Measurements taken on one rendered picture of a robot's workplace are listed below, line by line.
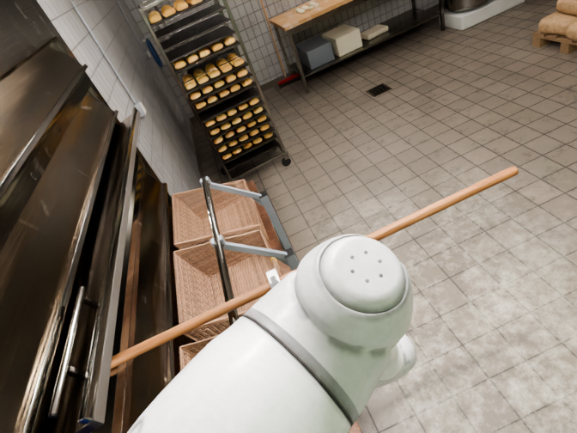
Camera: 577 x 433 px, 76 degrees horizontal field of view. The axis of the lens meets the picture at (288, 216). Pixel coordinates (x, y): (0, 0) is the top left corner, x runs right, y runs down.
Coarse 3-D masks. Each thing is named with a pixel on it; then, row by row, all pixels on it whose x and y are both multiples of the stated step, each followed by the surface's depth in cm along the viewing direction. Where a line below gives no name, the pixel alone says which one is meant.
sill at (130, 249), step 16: (128, 224) 167; (128, 240) 157; (128, 256) 148; (128, 272) 141; (128, 288) 135; (128, 304) 130; (128, 320) 125; (128, 336) 120; (112, 352) 112; (112, 368) 108; (112, 384) 104; (112, 400) 100; (112, 416) 96; (96, 432) 94; (112, 432) 93
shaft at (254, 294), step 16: (496, 176) 111; (512, 176) 111; (464, 192) 110; (432, 208) 110; (400, 224) 109; (288, 272) 109; (256, 288) 109; (224, 304) 108; (240, 304) 108; (192, 320) 107; (208, 320) 108; (160, 336) 107; (176, 336) 107; (128, 352) 107
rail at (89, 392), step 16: (128, 144) 166; (128, 160) 154; (112, 224) 116; (112, 240) 109; (112, 256) 104; (112, 272) 99; (96, 320) 85; (96, 336) 81; (96, 352) 78; (96, 368) 76; (96, 384) 73; (80, 416) 67
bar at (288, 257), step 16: (208, 176) 178; (208, 192) 166; (240, 192) 185; (208, 208) 156; (272, 208) 195; (224, 240) 141; (224, 256) 131; (272, 256) 150; (288, 256) 151; (224, 272) 123; (224, 288) 118
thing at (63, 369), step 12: (84, 288) 92; (84, 300) 90; (72, 324) 82; (72, 336) 80; (72, 348) 78; (60, 372) 73; (72, 372) 75; (84, 372) 77; (60, 384) 71; (60, 396) 69
